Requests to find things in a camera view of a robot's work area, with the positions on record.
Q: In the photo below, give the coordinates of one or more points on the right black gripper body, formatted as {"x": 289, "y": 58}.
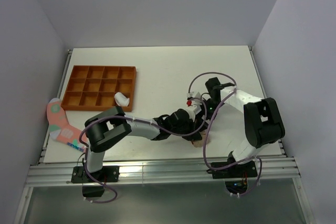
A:
{"x": 211, "y": 106}

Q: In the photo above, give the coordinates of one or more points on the white sock black cuff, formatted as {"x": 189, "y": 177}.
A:
{"x": 121, "y": 99}

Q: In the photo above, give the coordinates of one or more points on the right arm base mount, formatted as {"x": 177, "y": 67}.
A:
{"x": 240, "y": 171}

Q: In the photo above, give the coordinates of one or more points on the beige red reindeer sock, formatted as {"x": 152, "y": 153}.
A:
{"x": 200, "y": 143}

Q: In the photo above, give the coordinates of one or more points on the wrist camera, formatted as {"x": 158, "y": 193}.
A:
{"x": 193, "y": 94}
{"x": 194, "y": 109}

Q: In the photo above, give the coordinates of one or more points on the orange compartment tray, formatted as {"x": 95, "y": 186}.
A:
{"x": 92, "y": 88}

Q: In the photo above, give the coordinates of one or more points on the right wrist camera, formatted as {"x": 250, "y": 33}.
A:
{"x": 193, "y": 94}

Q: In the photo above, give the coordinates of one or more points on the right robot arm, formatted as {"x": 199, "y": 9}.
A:
{"x": 262, "y": 120}

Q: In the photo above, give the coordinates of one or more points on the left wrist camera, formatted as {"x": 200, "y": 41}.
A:
{"x": 194, "y": 109}

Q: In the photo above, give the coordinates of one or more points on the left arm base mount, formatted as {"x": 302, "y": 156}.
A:
{"x": 108, "y": 174}

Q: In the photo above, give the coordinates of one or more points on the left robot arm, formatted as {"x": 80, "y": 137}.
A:
{"x": 109, "y": 127}

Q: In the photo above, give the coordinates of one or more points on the pink patterned sock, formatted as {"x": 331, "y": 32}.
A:
{"x": 59, "y": 128}

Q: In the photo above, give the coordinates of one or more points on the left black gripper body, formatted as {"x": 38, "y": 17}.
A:
{"x": 189, "y": 126}

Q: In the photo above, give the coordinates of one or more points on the aluminium frame rail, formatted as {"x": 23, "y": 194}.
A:
{"x": 152, "y": 172}

